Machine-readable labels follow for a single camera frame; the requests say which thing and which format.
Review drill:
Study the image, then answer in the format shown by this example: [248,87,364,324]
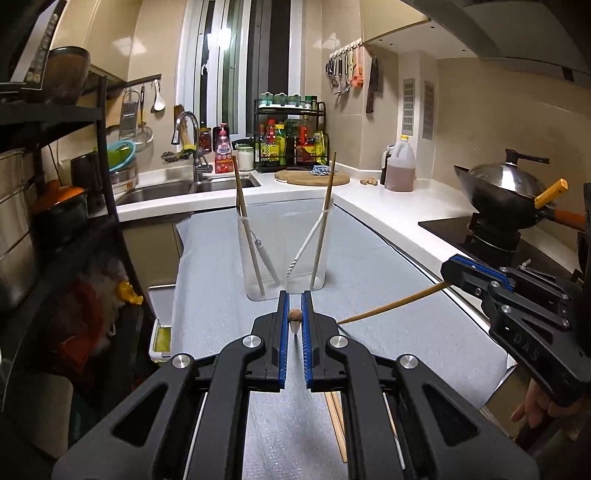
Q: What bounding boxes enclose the white spoon with striped handle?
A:
[285,215,325,280]

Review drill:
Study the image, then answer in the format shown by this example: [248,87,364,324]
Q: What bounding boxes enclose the metal grater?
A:
[119,89,141,140]

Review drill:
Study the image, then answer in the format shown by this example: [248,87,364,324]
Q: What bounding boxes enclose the cooking oil jug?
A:
[380,135,417,193]

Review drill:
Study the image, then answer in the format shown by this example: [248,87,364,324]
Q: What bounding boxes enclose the steel kitchen sink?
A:
[115,174,260,207]

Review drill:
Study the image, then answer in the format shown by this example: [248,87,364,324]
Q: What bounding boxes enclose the sponge rack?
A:
[160,147,198,164]

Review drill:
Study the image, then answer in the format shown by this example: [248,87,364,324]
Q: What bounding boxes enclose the yellow spatula handle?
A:
[534,178,569,209]

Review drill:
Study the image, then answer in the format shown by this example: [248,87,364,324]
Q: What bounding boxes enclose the white plastic bin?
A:
[148,283,178,366]

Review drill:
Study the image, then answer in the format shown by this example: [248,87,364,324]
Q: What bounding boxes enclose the black wok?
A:
[453,164,588,232]

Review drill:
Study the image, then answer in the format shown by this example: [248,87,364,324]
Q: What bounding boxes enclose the beige cutting board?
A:
[0,368,75,459]

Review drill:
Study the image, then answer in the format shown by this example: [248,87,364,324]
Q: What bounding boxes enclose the red plastic bags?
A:
[54,276,117,376]

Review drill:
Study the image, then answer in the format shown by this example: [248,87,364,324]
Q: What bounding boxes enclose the round wooden cutting board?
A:
[274,168,351,186]

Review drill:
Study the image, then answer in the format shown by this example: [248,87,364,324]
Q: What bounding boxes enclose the brown bowl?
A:
[24,45,91,105]

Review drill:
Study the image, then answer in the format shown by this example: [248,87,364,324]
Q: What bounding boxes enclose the red dish soap bottle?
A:
[212,122,234,175]

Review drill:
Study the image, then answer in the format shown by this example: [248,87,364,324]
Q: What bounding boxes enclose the grey table cover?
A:
[172,200,519,480]

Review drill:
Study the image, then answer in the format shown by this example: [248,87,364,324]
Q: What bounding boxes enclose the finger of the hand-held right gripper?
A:
[449,253,579,306]
[440,260,572,330]

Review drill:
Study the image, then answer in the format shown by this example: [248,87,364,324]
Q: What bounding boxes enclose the white handled metal fork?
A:
[251,238,281,284]

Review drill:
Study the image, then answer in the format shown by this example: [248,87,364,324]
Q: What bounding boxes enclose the black cup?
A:
[69,152,105,209]

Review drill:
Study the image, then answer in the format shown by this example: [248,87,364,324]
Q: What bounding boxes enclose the black pot with orange lid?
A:
[29,179,90,246]

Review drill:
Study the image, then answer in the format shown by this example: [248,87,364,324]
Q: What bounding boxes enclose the person's right hand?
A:
[510,380,563,428]

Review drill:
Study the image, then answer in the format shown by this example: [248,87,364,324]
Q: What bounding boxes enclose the steel bowl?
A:
[109,166,140,195]

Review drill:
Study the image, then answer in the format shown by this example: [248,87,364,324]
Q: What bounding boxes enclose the range hood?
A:
[401,0,591,85]

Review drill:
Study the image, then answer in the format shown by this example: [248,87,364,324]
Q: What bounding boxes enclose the green plastic basin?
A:
[106,140,137,174]

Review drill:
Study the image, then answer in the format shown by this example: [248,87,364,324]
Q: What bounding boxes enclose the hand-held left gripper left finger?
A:
[51,291,291,480]

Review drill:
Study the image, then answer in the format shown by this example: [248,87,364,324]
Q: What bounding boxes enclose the hanging cleaver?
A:
[365,57,380,114]

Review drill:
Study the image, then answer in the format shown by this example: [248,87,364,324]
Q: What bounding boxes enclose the black spice rack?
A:
[253,98,328,169]

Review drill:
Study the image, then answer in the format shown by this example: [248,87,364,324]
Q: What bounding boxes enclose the upper wall cabinet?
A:
[359,0,431,48]

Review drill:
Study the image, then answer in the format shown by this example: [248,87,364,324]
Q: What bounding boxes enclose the chrome faucet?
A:
[171,110,205,184]

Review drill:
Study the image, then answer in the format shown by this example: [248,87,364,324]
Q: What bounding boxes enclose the white jar with green lid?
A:
[235,143,256,172]

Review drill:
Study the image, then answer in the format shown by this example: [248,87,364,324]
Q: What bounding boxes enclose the set of hanging kitchen tools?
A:
[324,48,366,96]

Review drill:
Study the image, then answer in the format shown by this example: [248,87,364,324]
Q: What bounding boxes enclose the hanging metal strainer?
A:
[133,85,154,154]

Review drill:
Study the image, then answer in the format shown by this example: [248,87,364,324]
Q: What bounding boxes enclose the window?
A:
[181,0,320,140]

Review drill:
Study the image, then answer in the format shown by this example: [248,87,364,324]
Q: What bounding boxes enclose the row of sauce bottles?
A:
[256,115,330,167]

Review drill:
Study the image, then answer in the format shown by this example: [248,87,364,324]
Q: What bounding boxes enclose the black metal shelving rack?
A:
[0,73,163,480]

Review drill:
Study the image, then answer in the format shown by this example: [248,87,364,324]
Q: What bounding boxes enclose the white mesh bag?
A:
[87,255,126,288]

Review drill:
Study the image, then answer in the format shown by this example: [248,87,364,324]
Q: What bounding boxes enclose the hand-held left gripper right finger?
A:
[300,291,541,480]

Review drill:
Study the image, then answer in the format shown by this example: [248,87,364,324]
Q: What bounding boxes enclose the yellow plastic item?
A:
[115,279,145,306]

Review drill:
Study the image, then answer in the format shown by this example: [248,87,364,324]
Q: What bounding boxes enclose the clear plastic utensil container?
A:
[236,207,334,302]

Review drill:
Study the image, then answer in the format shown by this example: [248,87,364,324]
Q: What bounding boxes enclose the row of green-lid spice jars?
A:
[258,92,320,111]

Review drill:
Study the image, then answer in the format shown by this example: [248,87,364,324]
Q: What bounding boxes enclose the grey wall vent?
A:
[401,78,416,136]
[422,80,436,142]

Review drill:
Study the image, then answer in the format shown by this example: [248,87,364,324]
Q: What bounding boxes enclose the steel wok lid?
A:
[465,148,551,200]

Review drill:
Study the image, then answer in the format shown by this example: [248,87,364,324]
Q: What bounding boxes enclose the black gas stove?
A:
[417,213,591,289]

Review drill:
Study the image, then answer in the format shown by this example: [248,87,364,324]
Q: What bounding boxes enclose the stainless steel stacked pot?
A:
[0,147,37,320]

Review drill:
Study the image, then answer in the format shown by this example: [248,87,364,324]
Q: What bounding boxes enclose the black and white appliance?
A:
[0,0,66,86]

